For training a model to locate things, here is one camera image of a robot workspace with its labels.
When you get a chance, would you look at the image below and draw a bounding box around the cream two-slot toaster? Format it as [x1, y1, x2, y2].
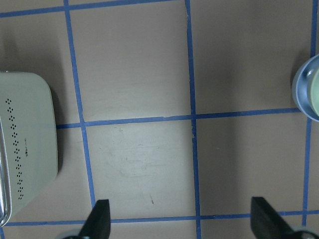
[0, 71, 58, 227]

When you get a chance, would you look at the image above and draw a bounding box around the green bowl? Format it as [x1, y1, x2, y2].
[308, 69, 319, 115]

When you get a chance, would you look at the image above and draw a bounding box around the blue bowl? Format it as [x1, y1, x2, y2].
[292, 55, 319, 122]

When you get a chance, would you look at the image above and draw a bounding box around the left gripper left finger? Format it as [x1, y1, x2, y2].
[65, 199, 111, 239]

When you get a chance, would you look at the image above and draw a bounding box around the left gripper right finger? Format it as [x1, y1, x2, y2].
[250, 197, 319, 239]

